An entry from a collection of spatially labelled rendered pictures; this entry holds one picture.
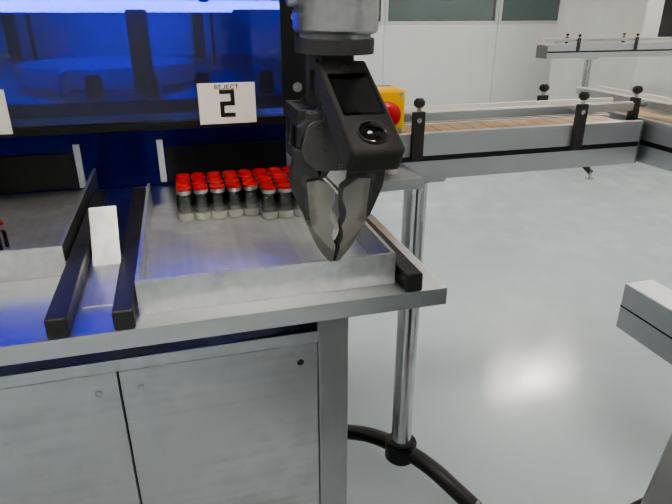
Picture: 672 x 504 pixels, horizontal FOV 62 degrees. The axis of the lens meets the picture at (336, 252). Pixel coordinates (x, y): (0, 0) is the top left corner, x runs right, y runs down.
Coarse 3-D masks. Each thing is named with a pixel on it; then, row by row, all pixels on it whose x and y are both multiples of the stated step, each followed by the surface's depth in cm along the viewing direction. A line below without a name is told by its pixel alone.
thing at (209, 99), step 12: (204, 84) 83; (216, 84) 83; (228, 84) 84; (240, 84) 84; (252, 84) 85; (204, 96) 84; (216, 96) 84; (228, 96) 84; (240, 96) 85; (252, 96) 85; (204, 108) 84; (216, 108) 85; (228, 108) 85; (240, 108) 86; (252, 108) 86; (204, 120) 85; (216, 120) 85; (228, 120) 86; (240, 120) 86; (252, 120) 87
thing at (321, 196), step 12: (312, 192) 53; (324, 192) 53; (312, 204) 53; (324, 204) 54; (312, 216) 54; (324, 216) 54; (312, 228) 54; (324, 228) 55; (324, 240) 55; (324, 252) 56
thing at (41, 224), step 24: (48, 192) 90; (72, 192) 90; (0, 216) 79; (24, 216) 79; (48, 216) 79; (72, 216) 70; (24, 240) 71; (48, 240) 71; (72, 240) 67; (0, 264) 60; (24, 264) 60; (48, 264) 61
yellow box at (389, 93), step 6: (384, 90) 90; (390, 90) 91; (396, 90) 91; (402, 90) 91; (384, 96) 90; (390, 96) 91; (396, 96) 91; (402, 96) 91; (396, 102) 91; (402, 102) 92; (402, 108) 92; (402, 114) 92; (402, 120) 93; (396, 126) 93; (402, 126) 93; (402, 132) 94
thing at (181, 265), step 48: (336, 192) 79; (144, 240) 64; (192, 240) 71; (240, 240) 71; (288, 240) 71; (144, 288) 53; (192, 288) 54; (240, 288) 56; (288, 288) 57; (336, 288) 59
